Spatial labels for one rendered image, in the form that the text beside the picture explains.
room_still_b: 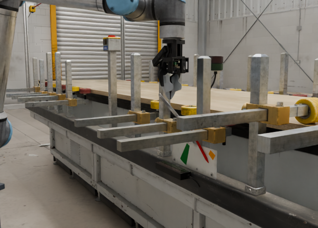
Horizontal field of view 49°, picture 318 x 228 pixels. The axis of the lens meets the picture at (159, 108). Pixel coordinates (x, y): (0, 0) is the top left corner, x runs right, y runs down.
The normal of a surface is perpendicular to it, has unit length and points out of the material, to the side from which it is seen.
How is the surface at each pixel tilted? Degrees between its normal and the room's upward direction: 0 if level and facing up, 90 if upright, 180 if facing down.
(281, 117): 90
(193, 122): 90
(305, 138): 90
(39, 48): 90
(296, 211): 0
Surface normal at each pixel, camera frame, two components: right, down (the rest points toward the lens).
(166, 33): -0.42, 0.12
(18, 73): 0.58, 0.11
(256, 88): -0.84, 0.07
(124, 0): -0.19, 0.14
